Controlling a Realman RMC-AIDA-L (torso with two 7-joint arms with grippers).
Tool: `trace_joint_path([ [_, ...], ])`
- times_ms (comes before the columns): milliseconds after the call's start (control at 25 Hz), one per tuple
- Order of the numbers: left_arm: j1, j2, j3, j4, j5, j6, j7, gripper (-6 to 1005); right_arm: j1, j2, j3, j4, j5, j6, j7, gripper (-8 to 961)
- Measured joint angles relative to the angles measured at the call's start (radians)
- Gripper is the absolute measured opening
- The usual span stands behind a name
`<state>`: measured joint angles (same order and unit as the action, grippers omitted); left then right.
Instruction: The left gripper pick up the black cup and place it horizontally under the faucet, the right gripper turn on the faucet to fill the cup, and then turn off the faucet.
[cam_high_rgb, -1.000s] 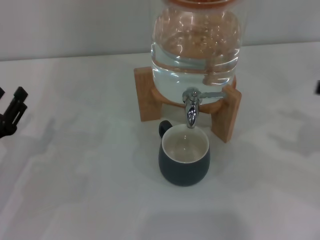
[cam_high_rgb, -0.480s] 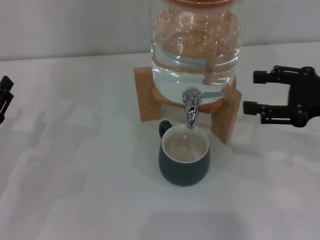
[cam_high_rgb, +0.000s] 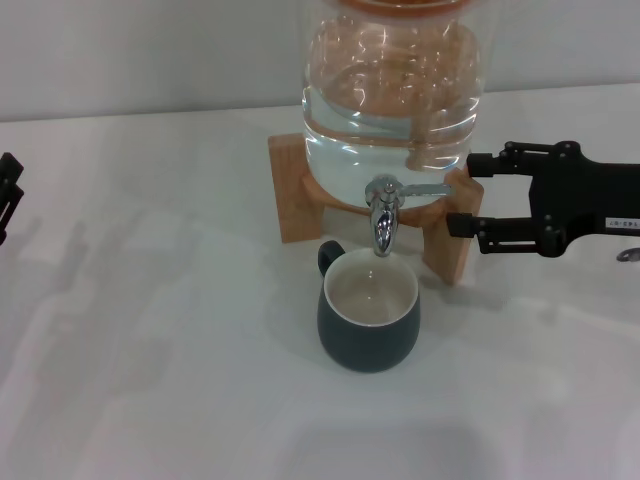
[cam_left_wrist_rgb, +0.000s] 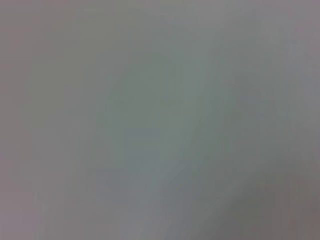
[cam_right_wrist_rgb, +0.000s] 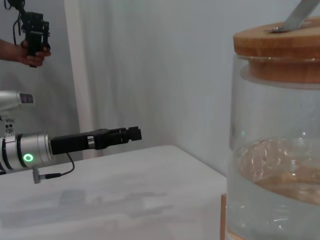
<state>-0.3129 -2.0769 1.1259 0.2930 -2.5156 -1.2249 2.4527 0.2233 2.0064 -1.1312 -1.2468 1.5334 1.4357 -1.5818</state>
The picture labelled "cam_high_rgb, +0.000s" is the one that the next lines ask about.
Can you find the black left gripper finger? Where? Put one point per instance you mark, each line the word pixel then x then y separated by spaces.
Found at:
pixel 10 167
pixel 9 210

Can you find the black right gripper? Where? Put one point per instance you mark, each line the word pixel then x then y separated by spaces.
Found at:
pixel 575 200

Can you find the dark teal ceramic mug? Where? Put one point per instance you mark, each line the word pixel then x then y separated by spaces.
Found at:
pixel 370 325

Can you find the chrome dispenser faucet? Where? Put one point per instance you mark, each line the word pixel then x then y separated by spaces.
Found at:
pixel 384 230

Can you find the glass water dispenser jar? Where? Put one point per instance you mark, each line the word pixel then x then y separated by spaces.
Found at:
pixel 390 125

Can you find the wooden dispenser stand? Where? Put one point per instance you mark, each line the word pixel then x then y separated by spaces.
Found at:
pixel 290 190

